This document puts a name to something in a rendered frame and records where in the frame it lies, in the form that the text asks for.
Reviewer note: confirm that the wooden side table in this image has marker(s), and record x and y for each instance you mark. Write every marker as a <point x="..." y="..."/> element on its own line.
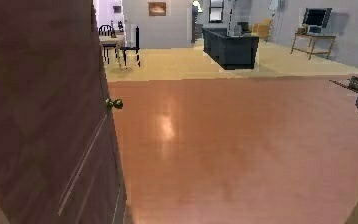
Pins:
<point x="312" y="42"/>

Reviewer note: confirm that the black television set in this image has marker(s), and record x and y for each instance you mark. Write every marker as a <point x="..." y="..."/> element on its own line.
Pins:
<point x="316" y="17"/>

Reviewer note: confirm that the yellow armchair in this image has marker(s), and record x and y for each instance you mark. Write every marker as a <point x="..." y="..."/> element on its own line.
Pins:
<point x="263" y="29"/>

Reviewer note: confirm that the dark grey sofa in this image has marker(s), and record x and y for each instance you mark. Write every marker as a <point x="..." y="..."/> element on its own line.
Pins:
<point x="232" y="47"/>

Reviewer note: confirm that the dark framed window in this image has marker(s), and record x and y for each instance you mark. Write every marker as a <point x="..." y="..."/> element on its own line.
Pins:
<point x="216" y="10"/>

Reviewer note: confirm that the black wooden chair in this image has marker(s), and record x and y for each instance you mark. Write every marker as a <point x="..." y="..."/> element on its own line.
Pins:
<point x="134" y="46"/>

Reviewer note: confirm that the pale dining table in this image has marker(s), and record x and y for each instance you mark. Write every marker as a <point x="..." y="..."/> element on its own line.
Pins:
<point x="111" y="42"/>

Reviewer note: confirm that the black round-back chair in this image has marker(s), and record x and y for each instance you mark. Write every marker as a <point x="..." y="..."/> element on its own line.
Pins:
<point x="106" y="36"/>

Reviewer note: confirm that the brown wooden room door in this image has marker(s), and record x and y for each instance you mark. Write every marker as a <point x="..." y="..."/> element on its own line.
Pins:
<point x="43" y="110"/>

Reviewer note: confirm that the framed brown wall picture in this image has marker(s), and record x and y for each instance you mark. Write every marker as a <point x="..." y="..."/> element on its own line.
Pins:
<point x="157" y="8"/>

